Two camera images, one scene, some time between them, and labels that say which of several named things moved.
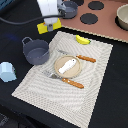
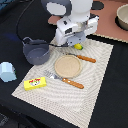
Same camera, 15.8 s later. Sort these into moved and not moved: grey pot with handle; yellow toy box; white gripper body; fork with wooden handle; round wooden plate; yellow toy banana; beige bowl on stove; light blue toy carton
Moved: yellow toy banana; yellow toy box; white gripper body
Not moved: light blue toy carton; grey pot with handle; beige bowl on stove; round wooden plate; fork with wooden handle
